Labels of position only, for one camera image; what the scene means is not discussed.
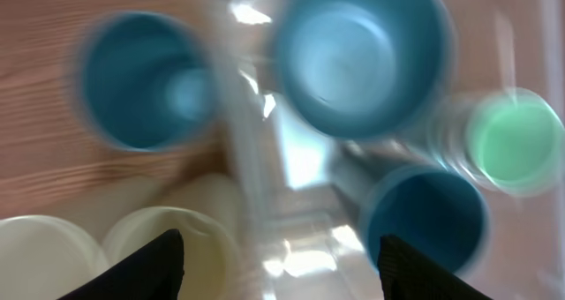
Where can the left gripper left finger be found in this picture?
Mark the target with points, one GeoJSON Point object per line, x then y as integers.
{"type": "Point", "coordinates": [153, 272]}

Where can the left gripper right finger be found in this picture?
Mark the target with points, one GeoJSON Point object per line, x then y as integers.
{"type": "Point", "coordinates": [408, 274]}

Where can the cream tall cup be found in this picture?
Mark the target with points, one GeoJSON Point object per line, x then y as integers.
{"type": "Point", "coordinates": [206, 212]}
{"type": "Point", "coordinates": [45, 257]}

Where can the dark blue tall cup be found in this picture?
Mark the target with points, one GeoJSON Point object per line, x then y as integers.
{"type": "Point", "coordinates": [143, 81]}
{"type": "Point", "coordinates": [434, 210]}

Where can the mint green small cup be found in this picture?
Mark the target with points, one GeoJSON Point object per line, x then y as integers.
{"type": "Point", "coordinates": [515, 140]}

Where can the dark blue bowl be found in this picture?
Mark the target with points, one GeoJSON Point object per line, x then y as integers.
{"type": "Point", "coordinates": [361, 69]}

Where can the clear plastic storage bin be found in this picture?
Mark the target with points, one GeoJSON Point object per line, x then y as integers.
{"type": "Point", "coordinates": [307, 245]}

